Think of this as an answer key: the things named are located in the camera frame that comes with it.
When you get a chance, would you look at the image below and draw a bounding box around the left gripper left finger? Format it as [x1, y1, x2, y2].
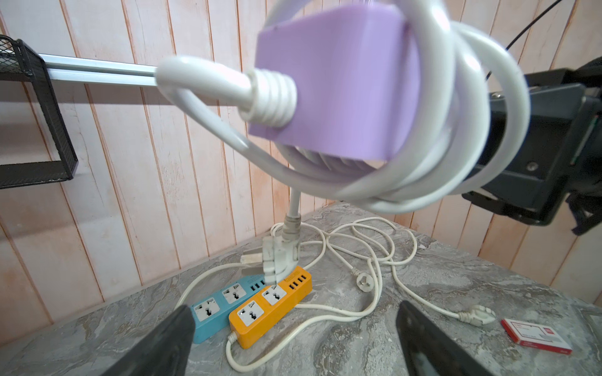
[104, 305, 195, 375]

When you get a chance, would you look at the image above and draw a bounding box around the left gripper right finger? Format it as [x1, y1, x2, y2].
[396, 300, 492, 376]

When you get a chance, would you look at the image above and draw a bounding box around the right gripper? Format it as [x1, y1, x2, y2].
[463, 67, 601, 227]

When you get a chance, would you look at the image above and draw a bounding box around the teal power strip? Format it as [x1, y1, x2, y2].
[191, 275, 266, 345]

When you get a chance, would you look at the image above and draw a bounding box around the white cord of orange strip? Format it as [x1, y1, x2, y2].
[224, 220, 384, 374]

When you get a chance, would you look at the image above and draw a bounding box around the orange power strip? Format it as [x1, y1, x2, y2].
[229, 266, 313, 349]

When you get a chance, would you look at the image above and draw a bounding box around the white cord of purple strip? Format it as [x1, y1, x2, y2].
[154, 0, 532, 287]

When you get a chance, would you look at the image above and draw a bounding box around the purple power strip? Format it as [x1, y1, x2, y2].
[249, 3, 420, 161]

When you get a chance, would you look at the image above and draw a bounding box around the pink white card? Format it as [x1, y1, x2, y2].
[500, 318, 573, 355]

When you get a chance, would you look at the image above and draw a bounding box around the black mesh basket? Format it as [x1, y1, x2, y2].
[1, 35, 78, 189]

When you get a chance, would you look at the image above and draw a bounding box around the horizontal aluminium wall rail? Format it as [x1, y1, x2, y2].
[41, 54, 156, 87]

